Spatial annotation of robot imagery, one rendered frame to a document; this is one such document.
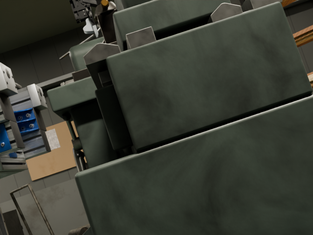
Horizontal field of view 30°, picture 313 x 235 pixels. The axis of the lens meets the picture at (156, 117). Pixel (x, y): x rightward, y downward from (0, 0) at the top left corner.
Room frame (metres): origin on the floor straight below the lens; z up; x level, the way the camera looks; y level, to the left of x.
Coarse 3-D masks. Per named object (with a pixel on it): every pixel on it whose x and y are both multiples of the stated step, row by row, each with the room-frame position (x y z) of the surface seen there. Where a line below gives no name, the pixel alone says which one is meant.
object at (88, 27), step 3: (87, 18) 2.56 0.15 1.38; (87, 21) 2.56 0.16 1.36; (87, 24) 2.56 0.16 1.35; (90, 24) 2.56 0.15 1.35; (84, 27) 2.56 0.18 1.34; (87, 27) 2.56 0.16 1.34; (90, 27) 2.56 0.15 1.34; (93, 27) 2.56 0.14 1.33; (84, 30) 2.56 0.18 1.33; (87, 30) 2.56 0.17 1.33; (90, 30) 2.56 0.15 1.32; (93, 30) 2.56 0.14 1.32; (96, 30) 2.56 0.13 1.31; (96, 33) 2.57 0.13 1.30; (96, 36) 2.57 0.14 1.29
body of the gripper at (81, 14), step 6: (72, 0) 2.59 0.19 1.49; (78, 0) 2.57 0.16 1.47; (72, 6) 2.58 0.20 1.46; (78, 6) 2.57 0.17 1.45; (84, 6) 2.55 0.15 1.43; (90, 6) 2.60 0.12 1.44; (78, 12) 2.55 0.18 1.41; (84, 12) 2.56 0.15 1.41; (78, 18) 2.55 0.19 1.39; (84, 18) 2.59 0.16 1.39
